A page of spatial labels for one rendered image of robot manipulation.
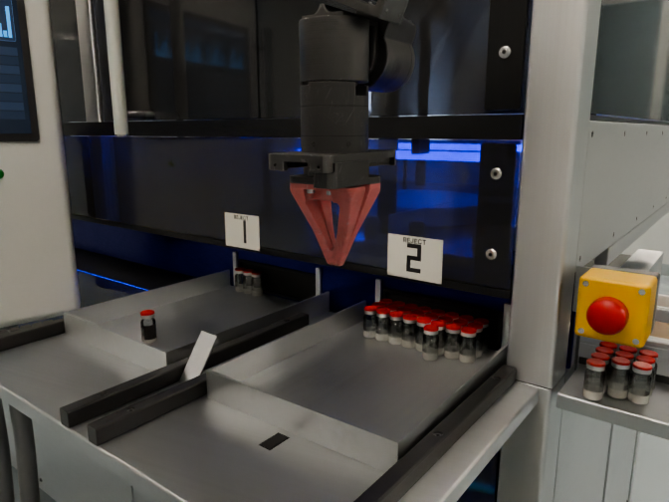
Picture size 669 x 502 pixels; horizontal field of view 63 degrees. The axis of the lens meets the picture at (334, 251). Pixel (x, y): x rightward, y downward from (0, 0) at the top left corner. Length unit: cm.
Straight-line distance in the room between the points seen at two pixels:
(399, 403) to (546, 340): 19
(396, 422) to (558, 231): 29
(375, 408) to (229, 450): 17
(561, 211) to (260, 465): 43
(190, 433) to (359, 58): 41
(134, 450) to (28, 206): 75
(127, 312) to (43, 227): 34
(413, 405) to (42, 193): 89
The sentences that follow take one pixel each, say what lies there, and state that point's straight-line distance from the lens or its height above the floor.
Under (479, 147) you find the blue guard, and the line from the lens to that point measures 70.
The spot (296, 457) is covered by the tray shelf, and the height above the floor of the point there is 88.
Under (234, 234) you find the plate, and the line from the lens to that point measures 98.
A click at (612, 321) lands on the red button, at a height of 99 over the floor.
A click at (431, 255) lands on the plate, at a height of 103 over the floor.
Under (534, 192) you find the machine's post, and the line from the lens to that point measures 68.
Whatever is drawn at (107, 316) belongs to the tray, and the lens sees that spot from 99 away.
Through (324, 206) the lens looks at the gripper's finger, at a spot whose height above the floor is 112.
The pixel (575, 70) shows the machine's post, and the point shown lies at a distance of 67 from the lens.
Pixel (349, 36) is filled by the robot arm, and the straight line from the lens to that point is 45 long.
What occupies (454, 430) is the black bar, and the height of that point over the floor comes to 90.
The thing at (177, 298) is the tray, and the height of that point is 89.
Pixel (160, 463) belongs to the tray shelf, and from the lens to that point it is 59.
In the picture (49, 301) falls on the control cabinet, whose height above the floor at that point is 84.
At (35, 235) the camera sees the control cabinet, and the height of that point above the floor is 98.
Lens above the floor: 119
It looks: 12 degrees down
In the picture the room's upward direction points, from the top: straight up
